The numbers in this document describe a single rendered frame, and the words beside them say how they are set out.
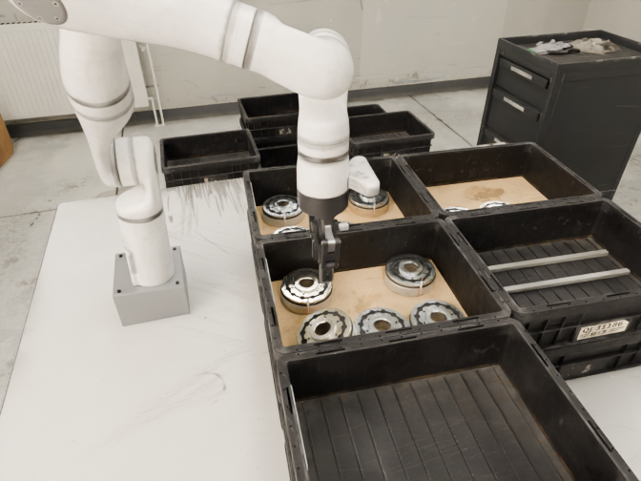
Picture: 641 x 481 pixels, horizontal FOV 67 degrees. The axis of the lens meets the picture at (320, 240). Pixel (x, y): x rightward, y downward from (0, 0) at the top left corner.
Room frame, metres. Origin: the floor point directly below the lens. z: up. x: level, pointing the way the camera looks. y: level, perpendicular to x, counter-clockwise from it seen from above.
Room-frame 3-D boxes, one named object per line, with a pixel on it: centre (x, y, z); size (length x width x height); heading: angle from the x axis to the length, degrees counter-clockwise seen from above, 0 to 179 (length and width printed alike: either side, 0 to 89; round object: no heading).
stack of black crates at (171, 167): (1.90, 0.48, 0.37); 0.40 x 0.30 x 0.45; 106
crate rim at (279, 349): (0.67, -0.10, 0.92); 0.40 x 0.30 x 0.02; 102
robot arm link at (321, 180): (0.61, -0.02, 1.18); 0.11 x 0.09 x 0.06; 101
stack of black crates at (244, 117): (2.40, 0.21, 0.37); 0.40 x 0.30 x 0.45; 106
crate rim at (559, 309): (0.75, -0.49, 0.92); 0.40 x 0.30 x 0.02; 102
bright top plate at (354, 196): (1.06, -0.12, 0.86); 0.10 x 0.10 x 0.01
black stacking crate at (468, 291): (0.67, -0.10, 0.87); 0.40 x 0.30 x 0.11; 102
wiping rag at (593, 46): (2.42, -1.31, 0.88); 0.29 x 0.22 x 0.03; 106
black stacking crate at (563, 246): (0.75, -0.49, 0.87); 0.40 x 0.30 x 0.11; 102
